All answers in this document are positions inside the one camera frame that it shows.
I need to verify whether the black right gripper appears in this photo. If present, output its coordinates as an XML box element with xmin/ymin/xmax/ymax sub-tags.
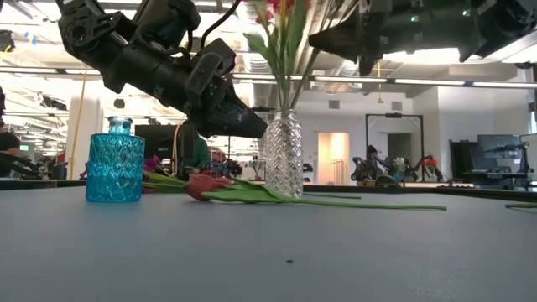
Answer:
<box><xmin>308</xmin><ymin>0</ymin><xmax>487</xmax><ymax>77</ymax></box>

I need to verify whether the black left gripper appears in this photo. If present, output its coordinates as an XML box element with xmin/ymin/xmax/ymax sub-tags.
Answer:
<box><xmin>167</xmin><ymin>37</ymin><xmax>269</xmax><ymax>139</ymax></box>

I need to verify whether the red tulip stem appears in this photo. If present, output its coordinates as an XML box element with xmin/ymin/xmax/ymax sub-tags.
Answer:
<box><xmin>184</xmin><ymin>174</ymin><xmax>448</xmax><ymax>212</ymax></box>
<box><xmin>213</xmin><ymin>175</ymin><xmax>362</xmax><ymax>200</ymax></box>

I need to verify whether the background green flower vase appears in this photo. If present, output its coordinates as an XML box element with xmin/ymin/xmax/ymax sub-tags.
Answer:
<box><xmin>250</xmin><ymin>157</ymin><xmax>266</xmax><ymax>181</ymax></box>

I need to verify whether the clear glass vase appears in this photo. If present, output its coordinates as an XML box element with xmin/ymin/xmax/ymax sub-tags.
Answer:
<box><xmin>263</xmin><ymin>107</ymin><xmax>304</xmax><ymax>200</ymax></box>

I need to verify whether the blue glass vase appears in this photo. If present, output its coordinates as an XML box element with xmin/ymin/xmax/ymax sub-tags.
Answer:
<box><xmin>86</xmin><ymin>116</ymin><xmax>146</xmax><ymax>203</ymax></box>

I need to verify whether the background white flower vase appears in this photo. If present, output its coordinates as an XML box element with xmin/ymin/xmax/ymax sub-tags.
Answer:
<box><xmin>392</xmin><ymin>157</ymin><xmax>407</xmax><ymax>182</ymax></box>

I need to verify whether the background red flower vase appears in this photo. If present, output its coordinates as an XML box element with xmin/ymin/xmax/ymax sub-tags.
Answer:
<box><xmin>422</xmin><ymin>155</ymin><xmax>440</xmax><ymax>182</ymax></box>

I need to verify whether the person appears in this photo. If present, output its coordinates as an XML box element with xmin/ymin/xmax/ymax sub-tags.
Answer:
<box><xmin>365</xmin><ymin>144</ymin><xmax>381</xmax><ymax>171</ymax></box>
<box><xmin>180</xmin><ymin>121</ymin><xmax>211</xmax><ymax>180</ymax></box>
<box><xmin>0</xmin><ymin>117</ymin><xmax>22</xmax><ymax>177</ymax></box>

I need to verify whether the black background monitor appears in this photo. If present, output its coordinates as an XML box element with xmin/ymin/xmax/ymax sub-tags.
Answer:
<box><xmin>133</xmin><ymin>124</ymin><xmax>185</xmax><ymax>160</ymax></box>

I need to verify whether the long ceiling light bar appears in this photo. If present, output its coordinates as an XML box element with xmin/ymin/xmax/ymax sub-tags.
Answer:
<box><xmin>0</xmin><ymin>66</ymin><xmax>537</xmax><ymax>89</ymax></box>

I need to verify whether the dark background screen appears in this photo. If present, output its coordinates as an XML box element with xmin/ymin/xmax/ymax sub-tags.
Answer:
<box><xmin>477</xmin><ymin>133</ymin><xmax>524</xmax><ymax>172</ymax></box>

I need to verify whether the silver ventilation duct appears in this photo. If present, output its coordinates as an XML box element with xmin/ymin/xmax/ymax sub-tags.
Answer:
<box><xmin>243</xmin><ymin>52</ymin><xmax>276</xmax><ymax>112</ymax></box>

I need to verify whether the black background stand frame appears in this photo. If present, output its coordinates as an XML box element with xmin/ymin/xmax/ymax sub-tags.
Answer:
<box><xmin>364</xmin><ymin>112</ymin><xmax>425</xmax><ymax>184</ymax></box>

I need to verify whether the yellow power cable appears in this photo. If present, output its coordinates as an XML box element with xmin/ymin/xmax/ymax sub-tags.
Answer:
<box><xmin>69</xmin><ymin>66</ymin><xmax>87</xmax><ymax>181</ymax></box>

